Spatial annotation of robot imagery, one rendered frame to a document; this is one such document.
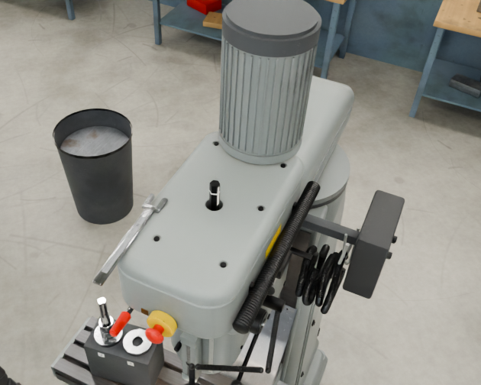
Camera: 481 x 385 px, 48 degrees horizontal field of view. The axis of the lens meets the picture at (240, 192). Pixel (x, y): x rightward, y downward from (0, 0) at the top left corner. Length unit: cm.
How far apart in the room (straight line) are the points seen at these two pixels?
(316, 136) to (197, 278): 70
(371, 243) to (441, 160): 324
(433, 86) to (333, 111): 332
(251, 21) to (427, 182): 333
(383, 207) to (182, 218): 57
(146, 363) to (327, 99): 99
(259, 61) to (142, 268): 46
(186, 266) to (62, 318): 232
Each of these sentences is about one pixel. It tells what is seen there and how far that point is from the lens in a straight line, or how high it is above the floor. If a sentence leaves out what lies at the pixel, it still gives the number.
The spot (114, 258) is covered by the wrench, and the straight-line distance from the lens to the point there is 105.
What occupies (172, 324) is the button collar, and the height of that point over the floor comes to 178.
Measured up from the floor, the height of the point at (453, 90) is 23.
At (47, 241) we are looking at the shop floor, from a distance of 370.
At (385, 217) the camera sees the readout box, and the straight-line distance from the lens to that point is 142.
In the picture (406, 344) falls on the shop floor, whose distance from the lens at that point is 333.
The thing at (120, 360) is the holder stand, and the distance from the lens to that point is 183.
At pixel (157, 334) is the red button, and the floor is 178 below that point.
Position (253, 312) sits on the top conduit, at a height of 180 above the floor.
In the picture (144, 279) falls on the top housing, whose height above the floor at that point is 187.
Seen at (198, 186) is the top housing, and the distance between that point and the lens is 119.
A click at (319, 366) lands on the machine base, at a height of 18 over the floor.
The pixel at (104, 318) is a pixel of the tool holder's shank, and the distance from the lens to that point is 176.
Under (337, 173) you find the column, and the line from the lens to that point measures 176.
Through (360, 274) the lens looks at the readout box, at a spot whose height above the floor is 160.
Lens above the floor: 271
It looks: 44 degrees down
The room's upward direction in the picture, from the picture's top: 4 degrees clockwise
